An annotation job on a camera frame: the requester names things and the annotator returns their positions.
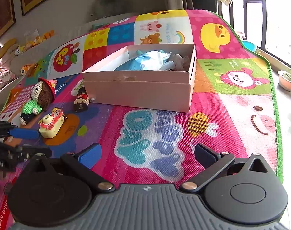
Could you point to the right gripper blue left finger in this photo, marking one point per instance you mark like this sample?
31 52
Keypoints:
79 165

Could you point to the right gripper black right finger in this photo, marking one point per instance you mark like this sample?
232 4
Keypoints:
214 164

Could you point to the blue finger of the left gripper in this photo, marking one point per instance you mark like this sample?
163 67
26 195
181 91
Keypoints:
22 133

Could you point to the yellow toy camera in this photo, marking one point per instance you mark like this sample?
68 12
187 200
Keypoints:
51 123

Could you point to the crochet doll red hat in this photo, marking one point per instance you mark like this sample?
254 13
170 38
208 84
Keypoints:
42 95

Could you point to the blue white wipes pack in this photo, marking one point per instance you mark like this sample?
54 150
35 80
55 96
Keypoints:
149 61

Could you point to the colourful cartoon play mat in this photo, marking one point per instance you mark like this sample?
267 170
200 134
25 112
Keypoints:
147 153

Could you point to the small red black figurine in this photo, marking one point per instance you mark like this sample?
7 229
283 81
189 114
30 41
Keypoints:
81 103

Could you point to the orange fish plush toy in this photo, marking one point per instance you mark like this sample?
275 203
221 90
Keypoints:
26 68

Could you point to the pink cardboard box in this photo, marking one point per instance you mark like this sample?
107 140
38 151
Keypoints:
160 90

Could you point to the teal cloth on sofa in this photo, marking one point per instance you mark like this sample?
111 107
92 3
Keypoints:
97 26

